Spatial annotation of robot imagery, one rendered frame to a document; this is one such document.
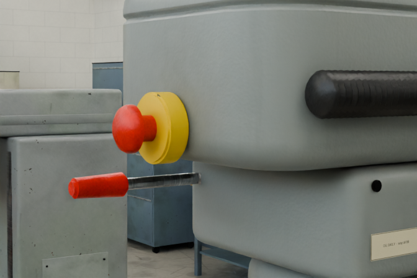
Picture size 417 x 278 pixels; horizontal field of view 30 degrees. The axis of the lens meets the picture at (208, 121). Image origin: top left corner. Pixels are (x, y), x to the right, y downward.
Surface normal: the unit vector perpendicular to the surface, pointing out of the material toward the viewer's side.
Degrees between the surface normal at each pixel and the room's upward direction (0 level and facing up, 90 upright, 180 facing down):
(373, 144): 99
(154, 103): 90
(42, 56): 90
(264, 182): 90
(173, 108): 56
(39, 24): 90
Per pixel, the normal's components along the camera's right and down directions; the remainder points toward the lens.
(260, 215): -0.82, 0.03
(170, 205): 0.57, 0.04
